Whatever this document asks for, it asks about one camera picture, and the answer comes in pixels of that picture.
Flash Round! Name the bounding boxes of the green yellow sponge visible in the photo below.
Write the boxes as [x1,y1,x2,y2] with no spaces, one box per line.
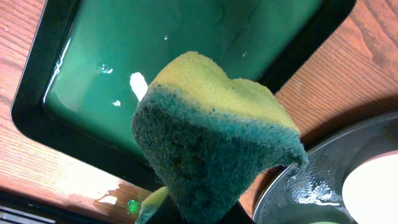
[132,52,308,223]

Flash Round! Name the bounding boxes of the white plate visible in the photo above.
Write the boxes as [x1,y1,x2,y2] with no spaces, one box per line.
[342,151,397,224]

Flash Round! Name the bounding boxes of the black rectangular tray green water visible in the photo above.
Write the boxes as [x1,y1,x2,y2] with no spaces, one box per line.
[11,0,355,191]

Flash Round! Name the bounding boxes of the round black tray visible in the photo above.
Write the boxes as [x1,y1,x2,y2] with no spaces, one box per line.
[253,112,397,224]

